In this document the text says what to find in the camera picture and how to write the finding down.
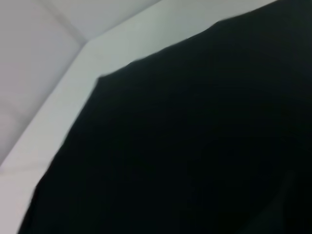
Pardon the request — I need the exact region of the black shirt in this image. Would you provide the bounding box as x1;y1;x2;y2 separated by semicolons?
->
17;0;312;234

